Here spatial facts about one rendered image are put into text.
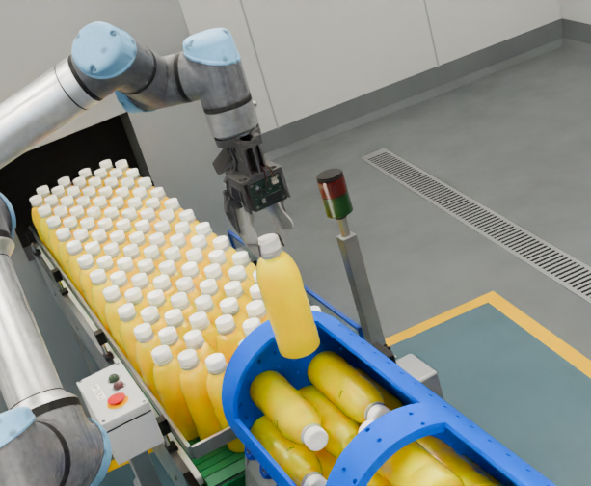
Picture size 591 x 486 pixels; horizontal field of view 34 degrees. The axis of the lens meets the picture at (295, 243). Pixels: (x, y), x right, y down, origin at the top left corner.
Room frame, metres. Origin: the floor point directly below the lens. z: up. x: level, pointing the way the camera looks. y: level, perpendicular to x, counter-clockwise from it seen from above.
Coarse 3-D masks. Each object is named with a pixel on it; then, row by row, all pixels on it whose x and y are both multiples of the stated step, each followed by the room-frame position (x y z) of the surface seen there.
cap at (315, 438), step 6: (312, 426) 1.34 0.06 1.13; (318, 426) 1.35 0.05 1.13; (306, 432) 1.34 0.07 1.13; (312, 432) 1.33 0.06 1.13; (318, 432) 1.33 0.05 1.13; (324, 432) 1.33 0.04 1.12; (306, 438) 1.33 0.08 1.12; (312, 438) 1.33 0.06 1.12; (318, 438) 1.33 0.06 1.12; (324, 438) 1.33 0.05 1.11; (306, 444) 1.33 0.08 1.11; (312, 444) 1.32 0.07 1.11; (318, 444) 1.33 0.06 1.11; (324, 444) 1.33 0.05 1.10
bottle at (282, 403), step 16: (256, 384) 1.50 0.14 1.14; (272, 384) 1.48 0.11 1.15; (288, 384) 1.47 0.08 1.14; (256, 400) 1.48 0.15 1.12; (272, 400) 1.44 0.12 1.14; (288, 400) 1.41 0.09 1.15; (304, 400) 1.41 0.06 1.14; (272, 416) 1.42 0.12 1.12; (288, 416) 1.38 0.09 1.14; (304, 416) 1.37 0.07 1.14; (288, 432) 1.36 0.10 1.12; (304, 432) 1.34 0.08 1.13
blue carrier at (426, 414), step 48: (336, 336) 1.45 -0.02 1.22; (240, 384) 1.46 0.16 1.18; (384, 384) 1.50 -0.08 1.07; (240, 432) 1.43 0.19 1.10; (384, 432) 1.14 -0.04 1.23; (432, 432) 1.13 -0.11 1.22; (480, 432) 1.12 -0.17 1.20; (288, 480) 1.24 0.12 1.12; (336, 480) 1.12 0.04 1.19; (528, 480) 0.98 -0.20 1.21
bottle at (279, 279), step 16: (272, 256) 1.43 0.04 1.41; (288, 256) 1.44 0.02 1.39; (256, 272) 1.44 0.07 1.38; (272, 272) 1.42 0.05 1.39; (288, 272) 1.42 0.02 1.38; (272, 288) 1.41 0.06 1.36; (288, 288) 1.41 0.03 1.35; (304, 288) 1.44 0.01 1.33; (272, 304) 1.42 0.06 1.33; (288, 304) 1.41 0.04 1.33; (304, 304) 1.42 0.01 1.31; (272, 320) 1.43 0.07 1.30; (288, 320) 1.41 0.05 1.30; (304, 320) 1.41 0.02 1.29; (288, 336) 1.41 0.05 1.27; (304, 336) 1.41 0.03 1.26; (288, 352) 1.41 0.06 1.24; (304, 352) 1.41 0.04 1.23
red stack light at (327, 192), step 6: (336, 180) 2.05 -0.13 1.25; (342, 180) 2.06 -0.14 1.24; (318, 186) 2.08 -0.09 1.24; (324, 186) 2.06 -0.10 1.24; (330, 186) 2.05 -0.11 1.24; (336, 186) 2.05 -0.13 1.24; (342, 186) 2.06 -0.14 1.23; (324, 192) 2.06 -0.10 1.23; (330, 192) 2.05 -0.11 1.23; (336, 192) 2.05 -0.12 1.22; (342, 192) 2.05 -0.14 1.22; (324, 198) 2.06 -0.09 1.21; (330, 198) 2.05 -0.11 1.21
